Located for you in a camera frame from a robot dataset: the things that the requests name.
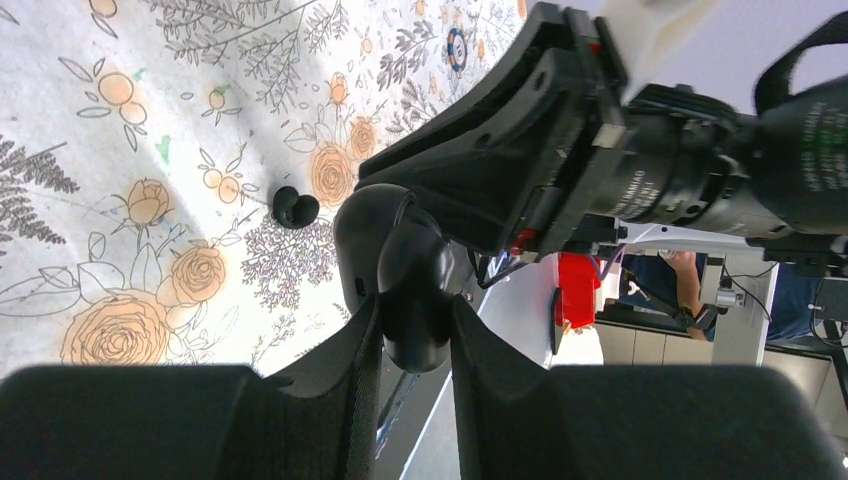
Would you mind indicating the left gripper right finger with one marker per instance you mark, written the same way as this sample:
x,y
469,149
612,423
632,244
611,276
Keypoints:
x,y
518,420

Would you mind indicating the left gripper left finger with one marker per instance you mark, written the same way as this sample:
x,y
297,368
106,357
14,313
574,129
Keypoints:
x,y
315,419

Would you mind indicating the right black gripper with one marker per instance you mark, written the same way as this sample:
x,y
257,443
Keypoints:
x,y
529,147

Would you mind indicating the black earbud charging case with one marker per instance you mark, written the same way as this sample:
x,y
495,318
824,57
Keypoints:
x,y
395,267

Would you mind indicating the black earbud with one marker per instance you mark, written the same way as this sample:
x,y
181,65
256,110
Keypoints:
x,y
293,210

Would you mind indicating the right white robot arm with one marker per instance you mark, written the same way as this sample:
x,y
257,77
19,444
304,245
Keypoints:
x,y
776,178

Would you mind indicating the red object background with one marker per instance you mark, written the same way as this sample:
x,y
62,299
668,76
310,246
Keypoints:
x,y
578,282

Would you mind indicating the person in background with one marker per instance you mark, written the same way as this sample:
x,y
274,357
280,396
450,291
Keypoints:
x,y
676,281

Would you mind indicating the floral table mat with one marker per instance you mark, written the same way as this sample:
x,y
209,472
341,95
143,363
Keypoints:
x,y
142,143

